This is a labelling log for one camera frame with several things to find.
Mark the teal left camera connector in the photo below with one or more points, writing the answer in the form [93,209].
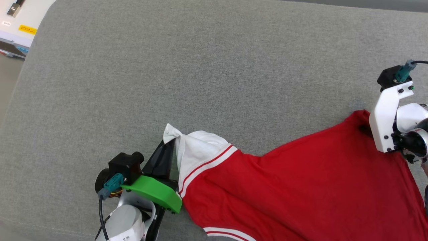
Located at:
[112,185]

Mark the teal right camera connector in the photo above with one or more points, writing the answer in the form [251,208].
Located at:
[404,73]

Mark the yellow label sticker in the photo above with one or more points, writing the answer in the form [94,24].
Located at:
[27,29]

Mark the teal camera connector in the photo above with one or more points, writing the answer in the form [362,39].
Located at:
[112,185]
[404,73]

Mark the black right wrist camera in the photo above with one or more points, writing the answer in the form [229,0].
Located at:
[388,77]

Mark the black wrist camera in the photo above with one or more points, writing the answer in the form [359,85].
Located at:
[125,165]
[388,77]

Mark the red shirt with white sleeves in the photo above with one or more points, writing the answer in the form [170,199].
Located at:
[301,184]

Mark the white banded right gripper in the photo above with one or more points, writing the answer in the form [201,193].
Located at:
[384,120]

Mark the silver usb plug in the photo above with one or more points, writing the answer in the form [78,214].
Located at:
[14,9]

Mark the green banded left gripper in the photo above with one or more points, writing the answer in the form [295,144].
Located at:
[153,192]

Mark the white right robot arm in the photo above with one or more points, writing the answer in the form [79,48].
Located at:
[413,127]

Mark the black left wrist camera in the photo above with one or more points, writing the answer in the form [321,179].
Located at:
[125,165]

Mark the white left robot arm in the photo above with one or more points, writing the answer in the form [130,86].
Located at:
[123,221]

